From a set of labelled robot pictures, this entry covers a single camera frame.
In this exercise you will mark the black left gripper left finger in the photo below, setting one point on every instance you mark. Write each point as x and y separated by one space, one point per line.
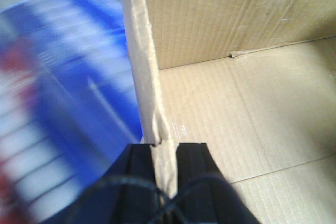
126 193

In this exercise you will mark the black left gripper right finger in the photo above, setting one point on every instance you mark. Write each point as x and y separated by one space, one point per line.
205 195

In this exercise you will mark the brown cardboard carton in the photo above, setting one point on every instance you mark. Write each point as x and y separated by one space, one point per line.
255 81

